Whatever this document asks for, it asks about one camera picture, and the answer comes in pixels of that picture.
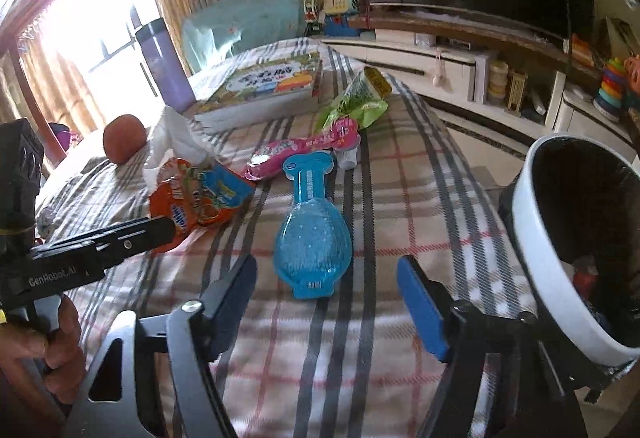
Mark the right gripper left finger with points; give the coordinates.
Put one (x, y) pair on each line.
(120, 396)

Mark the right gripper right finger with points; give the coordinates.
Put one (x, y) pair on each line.
(531, 399)

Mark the orange blue ovaltine bag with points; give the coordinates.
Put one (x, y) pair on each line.
(193, 197)

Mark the blue plastic blister toy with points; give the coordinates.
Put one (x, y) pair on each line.
(313, 248)

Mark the white plastic bag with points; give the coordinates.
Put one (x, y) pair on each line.
(173, 136)

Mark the white rimmed trash bin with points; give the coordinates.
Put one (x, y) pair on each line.
(572, 213)

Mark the left hand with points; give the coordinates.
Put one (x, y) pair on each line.
(60, 353)

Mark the orange round fruit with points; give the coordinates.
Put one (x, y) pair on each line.
(123, 138)

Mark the children's picture book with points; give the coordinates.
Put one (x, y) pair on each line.
(262, 92)

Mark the purple thermos bottle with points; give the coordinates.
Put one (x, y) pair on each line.
(164, 64)

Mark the green snack pouch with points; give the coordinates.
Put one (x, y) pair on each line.
(364, 100)

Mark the white tv cabinet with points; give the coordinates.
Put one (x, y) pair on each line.
(504, 79)

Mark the teal covered chair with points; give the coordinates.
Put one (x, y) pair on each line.
(230, 27)

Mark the toy phone set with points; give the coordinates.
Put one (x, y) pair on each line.
(335, 10)

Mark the rainbow stacking ring toy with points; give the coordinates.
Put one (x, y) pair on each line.
(609, 99)

